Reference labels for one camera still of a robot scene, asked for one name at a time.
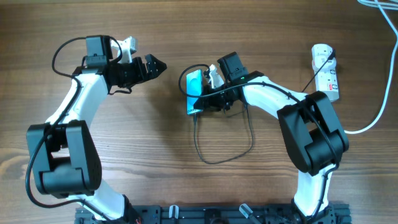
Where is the white charger plug adapter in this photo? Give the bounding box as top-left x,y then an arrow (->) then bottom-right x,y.
312,55 -> 336,71

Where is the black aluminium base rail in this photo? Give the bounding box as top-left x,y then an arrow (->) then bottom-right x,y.
74,203 -> 353,224

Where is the black left camera cable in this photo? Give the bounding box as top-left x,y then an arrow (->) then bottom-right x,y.
25,35 -> 133,224

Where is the smartphone with teal screen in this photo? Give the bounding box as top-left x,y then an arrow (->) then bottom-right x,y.
187,70 -> 202,115

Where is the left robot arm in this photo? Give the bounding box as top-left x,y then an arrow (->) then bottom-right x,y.
25,35 -> 167,223

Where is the black right camera cable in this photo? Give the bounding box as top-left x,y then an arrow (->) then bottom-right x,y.
178,63 -> 340,218

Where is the white power strip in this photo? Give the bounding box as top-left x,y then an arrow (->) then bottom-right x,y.
312,44 -> 340,102

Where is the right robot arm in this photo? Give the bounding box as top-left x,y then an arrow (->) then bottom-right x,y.
181,52 -> 349,223

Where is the black camera cable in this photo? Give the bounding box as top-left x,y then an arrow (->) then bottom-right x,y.
25,35 -> 133,224
178,63 -> 340,218

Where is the white power strip cord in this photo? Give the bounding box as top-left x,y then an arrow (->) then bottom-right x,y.
343,0 -> 398,135

